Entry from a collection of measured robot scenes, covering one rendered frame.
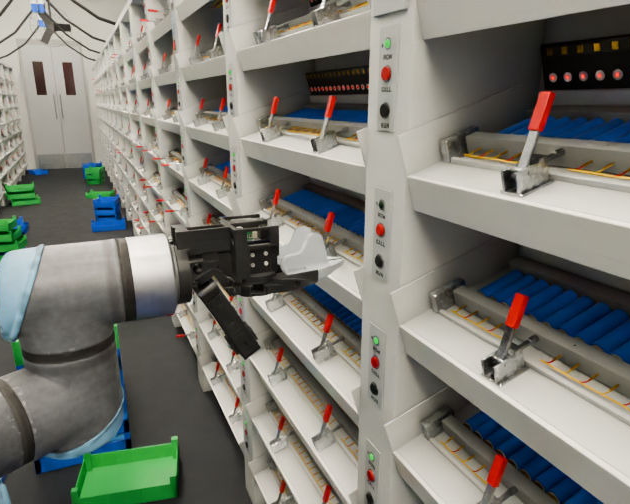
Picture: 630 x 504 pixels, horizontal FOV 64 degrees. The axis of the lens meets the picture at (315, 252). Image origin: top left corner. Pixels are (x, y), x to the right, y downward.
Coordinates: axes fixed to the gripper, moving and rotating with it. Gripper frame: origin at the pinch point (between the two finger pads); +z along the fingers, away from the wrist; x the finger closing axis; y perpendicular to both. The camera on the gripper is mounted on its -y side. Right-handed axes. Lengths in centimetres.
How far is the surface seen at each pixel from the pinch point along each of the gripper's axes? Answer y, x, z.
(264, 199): -3, 63, 12
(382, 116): 18.7, -0.1, 6.6
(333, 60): 30, 55, 27
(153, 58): 40, 205, 8
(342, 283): -7.4, 11.9, 7.7
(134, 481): -97, 92, -25
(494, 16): 28.0, -16.1, 8.3
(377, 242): 2.3, 0.7, 6.9
